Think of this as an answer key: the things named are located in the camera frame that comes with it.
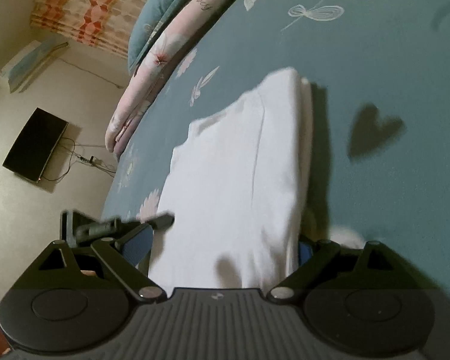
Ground white long-sleeved shirt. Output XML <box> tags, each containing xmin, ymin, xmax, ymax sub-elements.
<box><xmin>148</xmin><ymin>67</ymin><xmax>316</xmax><ymax>289</ymax></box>

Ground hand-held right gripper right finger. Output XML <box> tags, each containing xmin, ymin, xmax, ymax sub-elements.
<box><xmin>265</xmin><ymin>238</ymin><xmax>413</xmax><ymax>304</ymax></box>

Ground patterned window curtain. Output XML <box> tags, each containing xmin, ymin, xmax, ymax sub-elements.
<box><xmin>29</xmin><ymin>0</ymin><xmax>166</xmax><ymax>59</ymax></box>

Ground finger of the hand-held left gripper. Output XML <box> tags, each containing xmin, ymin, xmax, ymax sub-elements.
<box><xmin>114</xmin><ymin>213</ymin><xmax>175</xmax><ymax>233</ymax></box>

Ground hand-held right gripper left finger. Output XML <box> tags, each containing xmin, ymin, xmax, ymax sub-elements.
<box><xmin>28</xmin><ymin>222</ymin><xmax>169</xmax><ymax>304</ymax></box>

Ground pink floral folded quilt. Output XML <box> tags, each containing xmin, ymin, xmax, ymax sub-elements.
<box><xmin>105</xmin><ymin>0</ymin><xmax>271</xmax><ymax>158</ymax></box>

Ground black wall cables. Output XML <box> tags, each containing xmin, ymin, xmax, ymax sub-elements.
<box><xmin>39</xmin><ymin>58</ymin><xmax>126</xmax><ymax>182</ymax></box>

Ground teal pillow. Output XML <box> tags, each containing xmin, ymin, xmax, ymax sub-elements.
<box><xmin>127</xmin><ymin>0</ymin><xmax>214</xmax><ymax>76</ymax></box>

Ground black wall screen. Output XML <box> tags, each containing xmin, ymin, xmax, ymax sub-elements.
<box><xmin>2</xmin><ymin>107</ymin><xmax>69</xmax><ymax>183</ymax></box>

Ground wall air conditioner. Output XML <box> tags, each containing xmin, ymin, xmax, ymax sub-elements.
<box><xmin>0</xmin><ymin>41</ymin><xmax>70</xmax><ymax>94</ymax></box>

